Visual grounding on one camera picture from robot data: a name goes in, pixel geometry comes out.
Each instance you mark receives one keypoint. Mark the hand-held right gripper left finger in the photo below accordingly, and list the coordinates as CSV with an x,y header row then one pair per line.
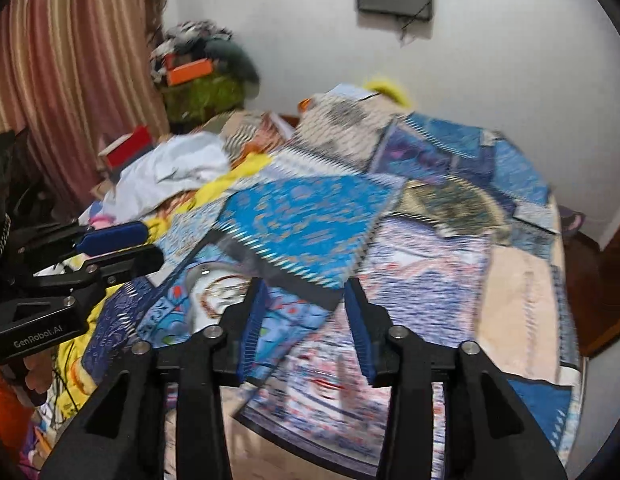
x,y
252,332

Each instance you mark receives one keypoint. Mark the person's left hand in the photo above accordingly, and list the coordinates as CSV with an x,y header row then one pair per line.
x,y
37,370

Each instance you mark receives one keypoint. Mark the white crumpled cloth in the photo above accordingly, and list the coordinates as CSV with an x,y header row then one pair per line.
x,y
165,175

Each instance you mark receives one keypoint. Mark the patchwork printed blanket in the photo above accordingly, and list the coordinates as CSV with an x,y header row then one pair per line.
x,y
389,210

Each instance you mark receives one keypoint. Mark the striped patterned cloth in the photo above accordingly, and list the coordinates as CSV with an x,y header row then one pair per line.
x,y
260,132

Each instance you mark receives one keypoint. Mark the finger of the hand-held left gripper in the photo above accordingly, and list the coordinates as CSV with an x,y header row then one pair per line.
x,y
112,237
120,262

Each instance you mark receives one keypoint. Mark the pile of clothes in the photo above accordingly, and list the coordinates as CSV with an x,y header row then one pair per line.
x,y
205,42

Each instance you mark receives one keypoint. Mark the dark purple cloth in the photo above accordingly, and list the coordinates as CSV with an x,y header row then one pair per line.
x,y
572,219

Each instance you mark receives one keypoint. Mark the yellow cloth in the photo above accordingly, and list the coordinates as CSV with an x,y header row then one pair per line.
x,y
230,180

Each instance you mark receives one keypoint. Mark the red and white box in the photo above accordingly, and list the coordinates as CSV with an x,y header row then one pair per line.
x,y
130,150

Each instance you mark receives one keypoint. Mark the orange cloth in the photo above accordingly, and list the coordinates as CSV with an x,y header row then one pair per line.
x,y
7,405

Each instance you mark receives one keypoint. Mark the striped brown curtain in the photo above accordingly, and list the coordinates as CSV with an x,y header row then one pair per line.
x,y
75,75

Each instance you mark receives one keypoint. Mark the yellow fluffy object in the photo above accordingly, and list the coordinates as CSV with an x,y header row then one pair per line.
x,y
389,89

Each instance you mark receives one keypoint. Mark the cartoon printed sheet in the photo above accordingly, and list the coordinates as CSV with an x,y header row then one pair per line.
x,y
45,435

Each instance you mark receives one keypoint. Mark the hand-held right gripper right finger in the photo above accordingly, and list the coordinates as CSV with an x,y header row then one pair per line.
x,y
364,332

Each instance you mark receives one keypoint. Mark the orange box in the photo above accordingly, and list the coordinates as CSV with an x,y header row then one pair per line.
x,y
189,71

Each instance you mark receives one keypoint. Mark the green patterned cloth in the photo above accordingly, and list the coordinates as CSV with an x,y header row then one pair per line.
x,y
205,97

